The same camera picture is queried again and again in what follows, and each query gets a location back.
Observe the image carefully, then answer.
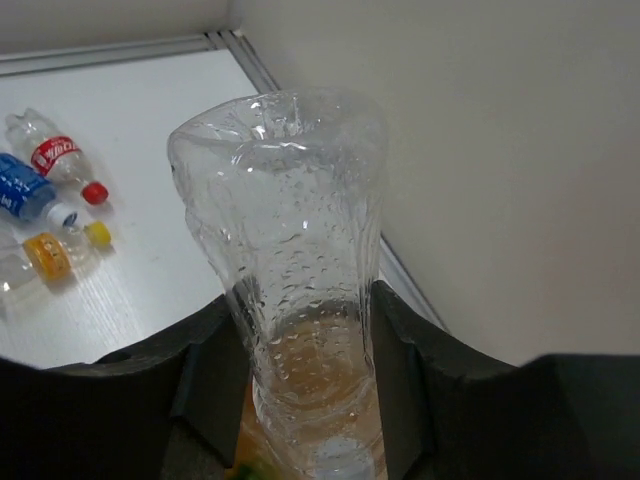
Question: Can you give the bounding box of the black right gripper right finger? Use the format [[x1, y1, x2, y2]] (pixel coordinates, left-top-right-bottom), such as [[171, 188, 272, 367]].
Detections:
[[371, 281, 639, 479]]

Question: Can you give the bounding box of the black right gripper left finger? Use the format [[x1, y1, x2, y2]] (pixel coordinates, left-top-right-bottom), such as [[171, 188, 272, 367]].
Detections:
[[1, 298, 248, 479]]

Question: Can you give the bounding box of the orange label yellow cap bottle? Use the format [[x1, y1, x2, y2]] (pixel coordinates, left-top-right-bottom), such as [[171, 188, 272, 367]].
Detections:
[[1, 221, 112, 295]]

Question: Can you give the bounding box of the blue label water bottle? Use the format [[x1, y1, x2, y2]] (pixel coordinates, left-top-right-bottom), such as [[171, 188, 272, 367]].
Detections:
[[1, 152, 78, 228]]

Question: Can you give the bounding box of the clear crushed plastic bottle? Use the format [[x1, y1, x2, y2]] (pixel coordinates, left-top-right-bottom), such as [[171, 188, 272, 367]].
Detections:
[[166, 86, 390, 480]]

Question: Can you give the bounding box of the red label cola bottle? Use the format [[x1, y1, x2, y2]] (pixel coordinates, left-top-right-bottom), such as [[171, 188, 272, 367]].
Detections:
[[5, 108, 109, 206]]

